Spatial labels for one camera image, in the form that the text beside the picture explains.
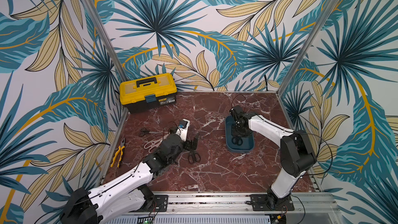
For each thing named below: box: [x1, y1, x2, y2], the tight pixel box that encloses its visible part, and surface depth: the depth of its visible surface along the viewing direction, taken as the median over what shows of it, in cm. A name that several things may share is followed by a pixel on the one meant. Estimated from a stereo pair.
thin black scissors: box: [138, 127, 164, 137], surface depth 100 cm
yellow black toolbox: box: [119, 73, 178, 114], surface depth 102 cm
